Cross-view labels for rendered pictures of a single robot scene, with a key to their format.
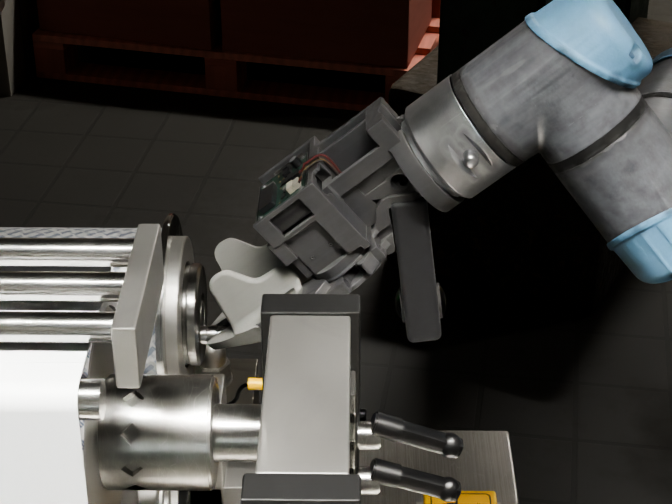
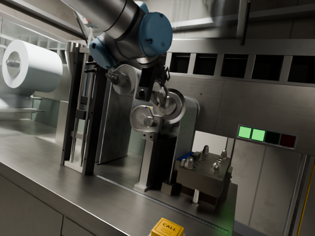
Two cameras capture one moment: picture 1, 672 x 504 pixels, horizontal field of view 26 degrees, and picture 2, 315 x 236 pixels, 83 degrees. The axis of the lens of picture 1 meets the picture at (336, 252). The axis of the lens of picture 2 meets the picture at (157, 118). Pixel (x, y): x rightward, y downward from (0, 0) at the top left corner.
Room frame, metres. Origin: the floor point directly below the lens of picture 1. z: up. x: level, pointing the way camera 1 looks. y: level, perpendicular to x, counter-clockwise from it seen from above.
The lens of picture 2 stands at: (1.17, -0.57, 1.25)
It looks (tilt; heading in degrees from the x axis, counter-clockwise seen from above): 4 degrees down; 115
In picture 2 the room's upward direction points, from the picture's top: 10 degrees clockwise
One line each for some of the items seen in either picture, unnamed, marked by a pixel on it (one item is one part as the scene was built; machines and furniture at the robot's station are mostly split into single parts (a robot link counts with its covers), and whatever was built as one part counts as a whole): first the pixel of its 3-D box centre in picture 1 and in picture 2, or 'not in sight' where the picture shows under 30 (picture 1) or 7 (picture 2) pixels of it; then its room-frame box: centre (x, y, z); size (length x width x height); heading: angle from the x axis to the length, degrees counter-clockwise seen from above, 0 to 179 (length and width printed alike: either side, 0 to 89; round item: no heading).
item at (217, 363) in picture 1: (212, 359); (214, 168); (1.12, 0.12, 1.05); 0.04 x 0.04 x 0.04
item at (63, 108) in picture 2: not in sight; (71, 99); (0.18, 0.23, 1.18); 0.14 x 0.14 x 0.57
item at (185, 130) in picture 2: not in sight; (184, 140); (0.96, 0.24, 1.11); 0.23 x 0.01 x 0.18; 89
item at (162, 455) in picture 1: (161, 432); (120, 78); (0.64, 0.10, 1.33); 0.06 x 0.06 x 0.06; 89
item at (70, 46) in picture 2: not in sight; (78, 50); (0.18, 0.23, 1.50); 0.14 x 0.14 x 0.06
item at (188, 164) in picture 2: not in sight; (189, 161); (1.02, 0.11, 1.05); 0.04 x 0.04 x 0.04
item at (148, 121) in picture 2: not in sight; (149, 121); (0.86, 0.04, 1.18); 0.04 x 0.02 x 0.04; 179
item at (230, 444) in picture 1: (269, 433); (111, 76); (0.64, 0.04, 1.33); 0.06 x 0.03 x 0.03; 89
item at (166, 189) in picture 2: not in sight; (178, 178); (0.96, 0.24, 0.92); 0.28 x 0.04 x 0.04; 89
